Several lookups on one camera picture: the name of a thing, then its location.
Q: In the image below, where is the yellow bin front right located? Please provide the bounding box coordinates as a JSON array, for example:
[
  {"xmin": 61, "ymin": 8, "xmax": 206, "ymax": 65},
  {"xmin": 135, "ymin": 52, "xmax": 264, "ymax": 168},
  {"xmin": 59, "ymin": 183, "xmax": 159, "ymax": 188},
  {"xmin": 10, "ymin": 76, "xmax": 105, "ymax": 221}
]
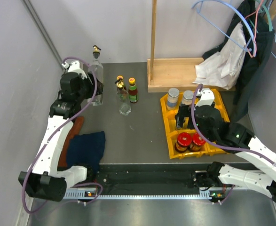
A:
[{"xmin": 205, "ymin": 143, "xmax": 229, "ymax": 156}]

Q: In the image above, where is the silver lid spice jar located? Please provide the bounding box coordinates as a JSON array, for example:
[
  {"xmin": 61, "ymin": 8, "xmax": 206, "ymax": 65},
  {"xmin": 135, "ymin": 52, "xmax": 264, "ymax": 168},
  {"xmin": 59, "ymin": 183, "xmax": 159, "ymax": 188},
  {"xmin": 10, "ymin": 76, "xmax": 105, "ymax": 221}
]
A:
[
  {"xmin": 181, "ymin": 90, "xmax": 194, "ymax": 105},
  {"xmin": 166, "ymin": 88, "xmax": 180, "ymax": 110}
]

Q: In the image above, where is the red sauce bottle yellow cap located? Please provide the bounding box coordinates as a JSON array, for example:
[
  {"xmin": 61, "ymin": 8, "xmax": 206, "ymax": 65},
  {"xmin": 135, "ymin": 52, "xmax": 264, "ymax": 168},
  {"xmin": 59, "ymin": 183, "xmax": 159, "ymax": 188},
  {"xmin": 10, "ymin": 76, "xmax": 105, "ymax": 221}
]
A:
[{"xmin": 128, "ymin": 77, "xmax": 138, "ymax": 103}]

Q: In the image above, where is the white crumpled cloth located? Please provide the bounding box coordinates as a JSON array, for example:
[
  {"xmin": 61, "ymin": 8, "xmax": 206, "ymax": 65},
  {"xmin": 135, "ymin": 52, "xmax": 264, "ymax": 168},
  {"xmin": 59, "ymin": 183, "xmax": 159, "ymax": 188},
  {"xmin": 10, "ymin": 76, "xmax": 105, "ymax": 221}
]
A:
[{"xmin": 193, "ymin": 22, "xmax": 246, "ymax": 90}]

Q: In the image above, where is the yellow bin back right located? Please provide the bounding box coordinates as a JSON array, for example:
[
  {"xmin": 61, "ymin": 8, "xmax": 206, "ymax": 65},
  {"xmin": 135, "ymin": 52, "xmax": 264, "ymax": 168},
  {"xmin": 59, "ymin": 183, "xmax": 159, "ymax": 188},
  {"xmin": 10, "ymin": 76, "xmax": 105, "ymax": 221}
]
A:
[{"xmin": 212, "ymin": 89, "xmax": 226, "ymax": 110}]

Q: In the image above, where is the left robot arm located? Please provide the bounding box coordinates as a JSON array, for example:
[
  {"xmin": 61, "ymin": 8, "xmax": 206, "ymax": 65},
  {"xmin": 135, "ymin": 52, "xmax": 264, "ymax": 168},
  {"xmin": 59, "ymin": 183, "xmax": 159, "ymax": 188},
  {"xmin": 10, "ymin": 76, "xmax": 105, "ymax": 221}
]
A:
[{"xmin": 18, "ymin": 57, "xmax": 197, "ymax": 203}]

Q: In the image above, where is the yellow bin middle right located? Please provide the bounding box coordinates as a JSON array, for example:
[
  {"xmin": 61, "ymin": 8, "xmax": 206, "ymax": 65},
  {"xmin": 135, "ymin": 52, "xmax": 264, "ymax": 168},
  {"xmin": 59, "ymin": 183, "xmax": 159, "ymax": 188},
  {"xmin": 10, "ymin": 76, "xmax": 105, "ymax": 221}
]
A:
[{"xmin": 219, "ymin": 108, "xmax": 230, "ymax": 122}]

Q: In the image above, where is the clear bottle gold pourer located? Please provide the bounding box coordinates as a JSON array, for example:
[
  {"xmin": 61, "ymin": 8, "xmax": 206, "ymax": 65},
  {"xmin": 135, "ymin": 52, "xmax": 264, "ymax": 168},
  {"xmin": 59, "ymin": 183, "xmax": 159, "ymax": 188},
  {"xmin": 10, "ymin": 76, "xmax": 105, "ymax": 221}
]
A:
[{"xmin": 90, "ymin": 45, "xmax": 104, "ymax": 106}]

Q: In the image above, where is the yellow bin back left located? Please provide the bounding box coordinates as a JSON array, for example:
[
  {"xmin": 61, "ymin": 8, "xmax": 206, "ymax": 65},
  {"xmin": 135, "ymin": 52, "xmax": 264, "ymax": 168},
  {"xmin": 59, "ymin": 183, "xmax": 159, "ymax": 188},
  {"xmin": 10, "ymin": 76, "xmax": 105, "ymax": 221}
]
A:
[{"xmin": 160, "ymin": 92, "xmax": 184, "ymax": 114}]

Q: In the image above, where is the yellow bin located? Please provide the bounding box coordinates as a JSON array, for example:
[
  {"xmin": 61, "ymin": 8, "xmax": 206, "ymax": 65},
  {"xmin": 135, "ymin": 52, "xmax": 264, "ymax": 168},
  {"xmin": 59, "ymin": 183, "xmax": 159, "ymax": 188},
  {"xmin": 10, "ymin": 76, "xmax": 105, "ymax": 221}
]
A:
[
  {"xmin": 212, "ymin": 89, "xmax": 226, "ymax": 110},
  {"xmin": 205, "ymin": 143, "xmax": 229, "ymax": 156},
  {"xmin": 160, "ymin": 92, "xmax": 184, "ymax": 114},
  {"xmin": 166, "ymin": 131, "xmax": 209, "ymax": 159},
  {"xmin": 163, "ymin": 111, "xmax": 196, "ymax": 136},
  {"xmin": 219, "ymin": 108, "xmax": 230, "ymax": 122}
]

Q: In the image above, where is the wooden pole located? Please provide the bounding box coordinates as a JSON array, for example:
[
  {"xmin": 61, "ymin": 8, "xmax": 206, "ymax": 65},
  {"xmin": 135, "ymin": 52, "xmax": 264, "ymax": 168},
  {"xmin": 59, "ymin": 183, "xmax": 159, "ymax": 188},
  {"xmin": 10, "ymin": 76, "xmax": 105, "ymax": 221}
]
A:
[{"xmin": 150, "ymin": 0, "xmax": 157, "ymax": 81}]

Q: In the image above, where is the clear bottle red label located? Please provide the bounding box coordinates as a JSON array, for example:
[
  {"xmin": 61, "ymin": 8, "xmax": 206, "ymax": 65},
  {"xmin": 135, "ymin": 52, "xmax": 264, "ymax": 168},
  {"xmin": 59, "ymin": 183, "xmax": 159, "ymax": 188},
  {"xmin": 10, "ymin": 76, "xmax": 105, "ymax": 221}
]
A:
[{"xmin": 116, "ymin": 88, "xmax": 131, "ymax": 116}]

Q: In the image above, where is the green clothes hanger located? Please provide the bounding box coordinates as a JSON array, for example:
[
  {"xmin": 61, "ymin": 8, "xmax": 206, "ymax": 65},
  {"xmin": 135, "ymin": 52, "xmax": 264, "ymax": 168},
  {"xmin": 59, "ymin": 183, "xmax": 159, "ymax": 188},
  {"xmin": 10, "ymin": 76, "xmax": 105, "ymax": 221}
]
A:
[{"xmin": 256, "ymin": 0, "xmax": 273, "ymax": 32}]

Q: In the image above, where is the green bottle gold pourer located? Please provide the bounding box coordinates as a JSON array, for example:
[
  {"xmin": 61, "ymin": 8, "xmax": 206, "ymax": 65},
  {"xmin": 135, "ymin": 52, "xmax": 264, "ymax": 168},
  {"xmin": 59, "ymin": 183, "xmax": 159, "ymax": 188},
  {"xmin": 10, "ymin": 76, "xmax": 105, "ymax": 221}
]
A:
[{"xmin": 115, "ymin": 75, "xmax": 126, "ymax": 90}]

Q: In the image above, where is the navy blue cloth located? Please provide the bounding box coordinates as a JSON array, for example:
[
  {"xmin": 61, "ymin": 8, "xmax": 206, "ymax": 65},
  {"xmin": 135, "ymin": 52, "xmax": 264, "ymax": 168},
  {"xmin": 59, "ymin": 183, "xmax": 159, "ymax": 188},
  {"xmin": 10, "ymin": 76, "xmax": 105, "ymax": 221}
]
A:
[{"xmin": 66, "ymin": 131, "xmax": 106, "ymax": 173}]

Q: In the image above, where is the yellow bin front left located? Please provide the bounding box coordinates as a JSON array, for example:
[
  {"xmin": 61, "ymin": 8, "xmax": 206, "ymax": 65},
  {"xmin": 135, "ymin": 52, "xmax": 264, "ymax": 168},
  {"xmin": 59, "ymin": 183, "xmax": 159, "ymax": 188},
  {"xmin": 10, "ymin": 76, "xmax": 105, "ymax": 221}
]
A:
[{"xmin": 166, "ymin": 131, "xmax": 209, "ymax": 159}]

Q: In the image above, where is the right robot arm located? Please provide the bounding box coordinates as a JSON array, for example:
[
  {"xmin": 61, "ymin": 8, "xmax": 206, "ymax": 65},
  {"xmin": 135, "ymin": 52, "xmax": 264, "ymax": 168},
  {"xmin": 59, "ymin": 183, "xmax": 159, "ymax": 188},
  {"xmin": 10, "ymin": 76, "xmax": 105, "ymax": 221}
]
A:
[{"xmin": 191, "ymin": 84, "xmax": 276, "ymax": 203}]

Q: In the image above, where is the red lid jar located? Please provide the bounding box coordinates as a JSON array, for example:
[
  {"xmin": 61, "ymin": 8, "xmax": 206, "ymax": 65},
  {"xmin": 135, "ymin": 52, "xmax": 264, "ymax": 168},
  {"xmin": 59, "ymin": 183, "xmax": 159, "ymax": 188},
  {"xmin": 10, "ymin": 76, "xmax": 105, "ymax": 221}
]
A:
[
  {"xmin": 174, "ymin": 132, "xmax": 192, "ymax": 153},
  {"xmin": 189, "ymin": 132, "xmax": 205, "ymax": 152}
]

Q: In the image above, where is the dark green jacket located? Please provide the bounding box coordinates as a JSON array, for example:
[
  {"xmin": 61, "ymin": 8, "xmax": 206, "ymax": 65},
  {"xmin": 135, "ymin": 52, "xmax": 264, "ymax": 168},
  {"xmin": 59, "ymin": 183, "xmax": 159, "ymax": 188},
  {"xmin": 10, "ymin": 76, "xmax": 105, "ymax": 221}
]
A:
[{"xmin": 202, "ymin": 0, "xmax": 275, "ymax": 122}]

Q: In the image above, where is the brown orange cloth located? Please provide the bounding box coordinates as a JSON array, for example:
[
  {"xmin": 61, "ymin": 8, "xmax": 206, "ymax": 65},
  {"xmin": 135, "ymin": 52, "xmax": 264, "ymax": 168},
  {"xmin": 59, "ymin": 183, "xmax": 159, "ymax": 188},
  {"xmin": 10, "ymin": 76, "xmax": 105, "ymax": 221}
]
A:
[{"xmin": 58, "ymin": 116, "xmax": 85, "ymax": 167}]

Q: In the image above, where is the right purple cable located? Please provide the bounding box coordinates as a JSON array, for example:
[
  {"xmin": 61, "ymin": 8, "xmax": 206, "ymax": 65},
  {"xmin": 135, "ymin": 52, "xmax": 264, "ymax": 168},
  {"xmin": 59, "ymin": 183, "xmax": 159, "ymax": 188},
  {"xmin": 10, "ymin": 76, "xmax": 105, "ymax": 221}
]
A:
[{"xmin": 190, "ymin": 83, "xmax": 276, "ymax": 205}]

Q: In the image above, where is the pink clothes hanger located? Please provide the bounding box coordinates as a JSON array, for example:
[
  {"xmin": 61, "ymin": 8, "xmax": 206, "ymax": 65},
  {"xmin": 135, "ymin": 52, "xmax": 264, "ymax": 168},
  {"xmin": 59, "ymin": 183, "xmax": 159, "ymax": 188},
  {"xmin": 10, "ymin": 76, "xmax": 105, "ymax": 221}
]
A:
[{"xmin": 245, "ymin": 0, "xmax": 265, "ymax": 58}]

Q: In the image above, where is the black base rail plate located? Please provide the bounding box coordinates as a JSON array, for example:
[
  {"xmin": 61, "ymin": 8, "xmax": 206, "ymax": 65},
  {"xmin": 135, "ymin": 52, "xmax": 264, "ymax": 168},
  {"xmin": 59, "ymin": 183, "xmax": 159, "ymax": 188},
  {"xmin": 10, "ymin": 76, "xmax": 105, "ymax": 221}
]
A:
[{"xmin": 67, "ymin": 170, "xmax": 223, "ymax": 191}]

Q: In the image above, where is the blue clothes hanger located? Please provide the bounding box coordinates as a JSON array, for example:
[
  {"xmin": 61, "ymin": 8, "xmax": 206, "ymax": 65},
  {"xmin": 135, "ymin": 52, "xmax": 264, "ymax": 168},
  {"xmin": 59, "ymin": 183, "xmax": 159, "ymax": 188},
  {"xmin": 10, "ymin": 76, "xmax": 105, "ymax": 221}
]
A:
[{"xmin": 191, "ymin": 0, "xmax": 257, "ymax": 54}]

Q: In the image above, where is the yellow bin middle left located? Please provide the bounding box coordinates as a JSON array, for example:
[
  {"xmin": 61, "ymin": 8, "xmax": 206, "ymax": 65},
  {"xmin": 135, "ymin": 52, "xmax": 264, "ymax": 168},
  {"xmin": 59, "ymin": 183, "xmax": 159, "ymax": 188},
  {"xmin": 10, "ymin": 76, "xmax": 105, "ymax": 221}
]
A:
[{"xmin": 163, "ymin": 111, "xmax": 196, "ymax": 136}]

